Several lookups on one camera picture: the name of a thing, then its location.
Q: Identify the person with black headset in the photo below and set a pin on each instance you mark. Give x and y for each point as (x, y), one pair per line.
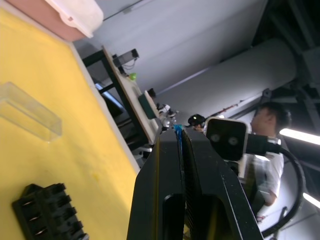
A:
(196, 121)

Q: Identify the background work table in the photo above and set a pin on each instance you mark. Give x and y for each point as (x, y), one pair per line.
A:
(130, 100)

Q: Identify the black fuse box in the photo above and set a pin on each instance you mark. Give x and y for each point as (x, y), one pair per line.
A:
(45, 212)

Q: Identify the long ceiling light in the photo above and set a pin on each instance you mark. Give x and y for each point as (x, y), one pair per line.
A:
(311, 200)
(300, 136)

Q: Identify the person in white shirt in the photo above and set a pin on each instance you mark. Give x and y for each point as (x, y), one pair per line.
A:
(271, 120)

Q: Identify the black device on table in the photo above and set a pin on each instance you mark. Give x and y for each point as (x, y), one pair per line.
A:
(126, 57)

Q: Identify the small green object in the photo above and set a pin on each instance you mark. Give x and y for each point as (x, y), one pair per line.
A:
(133, 76)

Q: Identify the green box on table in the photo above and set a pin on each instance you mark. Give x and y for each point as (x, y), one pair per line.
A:
(147, 105)

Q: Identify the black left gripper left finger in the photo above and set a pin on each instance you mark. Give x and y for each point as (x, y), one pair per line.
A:
(155, 175)

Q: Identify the large white duct pipe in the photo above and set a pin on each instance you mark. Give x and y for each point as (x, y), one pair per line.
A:
(250, 72)

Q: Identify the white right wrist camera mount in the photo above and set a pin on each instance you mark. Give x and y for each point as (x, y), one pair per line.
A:
(227, 140)

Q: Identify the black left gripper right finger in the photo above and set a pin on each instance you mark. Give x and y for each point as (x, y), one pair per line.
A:
(212, 180)

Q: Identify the yellow table mat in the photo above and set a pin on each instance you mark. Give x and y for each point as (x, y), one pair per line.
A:
(50, 75)

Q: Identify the clear plastic fuse box cover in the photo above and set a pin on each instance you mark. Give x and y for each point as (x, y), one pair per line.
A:
(30, 112)

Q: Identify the pink storage box white lid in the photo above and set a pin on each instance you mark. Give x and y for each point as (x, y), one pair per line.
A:
(75, 15)

